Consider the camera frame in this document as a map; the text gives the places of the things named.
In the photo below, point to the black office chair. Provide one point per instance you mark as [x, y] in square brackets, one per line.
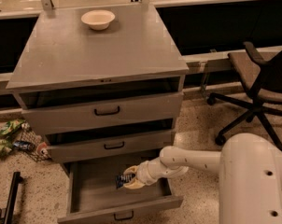
[260, 74]

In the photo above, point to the cream paper bowl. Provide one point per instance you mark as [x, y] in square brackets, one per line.
[98, 20]

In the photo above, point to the grey middle drawer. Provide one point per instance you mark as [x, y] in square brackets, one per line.
[86, 150]

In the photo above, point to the grey drawer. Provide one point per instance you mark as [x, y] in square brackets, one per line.
[78, 117]
[86, 150]
[95, 199]

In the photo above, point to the grey top drawer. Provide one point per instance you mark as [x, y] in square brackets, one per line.
[78, 117]

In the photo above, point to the small red white cup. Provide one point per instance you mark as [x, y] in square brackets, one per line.
[42, 149]

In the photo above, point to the black metal stand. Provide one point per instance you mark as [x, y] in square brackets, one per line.
[16, 180]

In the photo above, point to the blue drink can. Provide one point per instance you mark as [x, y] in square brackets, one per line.
[23, 145]

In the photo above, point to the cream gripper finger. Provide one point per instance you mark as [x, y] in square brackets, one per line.
[131, 170]
[134, 184]

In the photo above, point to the blue rxbar blueberry bar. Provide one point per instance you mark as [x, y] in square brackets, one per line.
[121, 180]

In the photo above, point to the green chip bag lower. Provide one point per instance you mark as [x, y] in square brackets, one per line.
[5, 148]

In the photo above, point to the green chip bag upper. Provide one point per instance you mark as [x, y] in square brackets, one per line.
[11, 127]

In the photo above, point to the grey drawer cabinet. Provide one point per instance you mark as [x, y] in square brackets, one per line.
[66, 63]

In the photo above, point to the grey bottom drawer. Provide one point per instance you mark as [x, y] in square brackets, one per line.
[95, 199]

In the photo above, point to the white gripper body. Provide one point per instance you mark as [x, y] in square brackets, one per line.
[142, 174]

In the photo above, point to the green chip bag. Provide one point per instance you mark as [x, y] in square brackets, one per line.
[11, 127]
[5, 148]

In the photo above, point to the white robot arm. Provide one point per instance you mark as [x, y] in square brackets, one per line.
[250, 176]

